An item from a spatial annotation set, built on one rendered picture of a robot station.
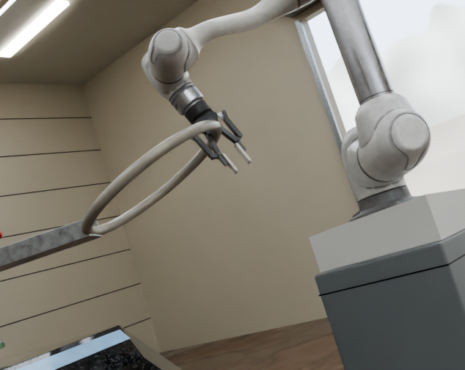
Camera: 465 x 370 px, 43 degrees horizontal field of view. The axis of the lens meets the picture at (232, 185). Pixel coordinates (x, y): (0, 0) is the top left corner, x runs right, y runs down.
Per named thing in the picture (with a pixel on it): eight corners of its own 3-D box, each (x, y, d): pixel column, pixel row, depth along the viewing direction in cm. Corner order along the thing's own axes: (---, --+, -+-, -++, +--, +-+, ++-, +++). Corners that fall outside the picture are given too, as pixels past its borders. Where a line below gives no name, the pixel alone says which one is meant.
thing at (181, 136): (60, 237, 144) (53, 227, 145) (113, 240, 193) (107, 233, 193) (215, 108, 145) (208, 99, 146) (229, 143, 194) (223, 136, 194)
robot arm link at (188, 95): (169, 107, 181) (180, 122, 181) (170, 95, 173) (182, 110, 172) (192, 91, 184) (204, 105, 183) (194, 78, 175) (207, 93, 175)
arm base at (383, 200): (374, 219, 195) (368, 203, 196) (430, 198, 179) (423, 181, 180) (338, 228, 184) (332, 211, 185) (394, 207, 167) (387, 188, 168)
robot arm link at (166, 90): (167, 109, 182) (166, 92, 170) (136, 71, 184) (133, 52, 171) (194, 89, 185) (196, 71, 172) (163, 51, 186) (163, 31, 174)
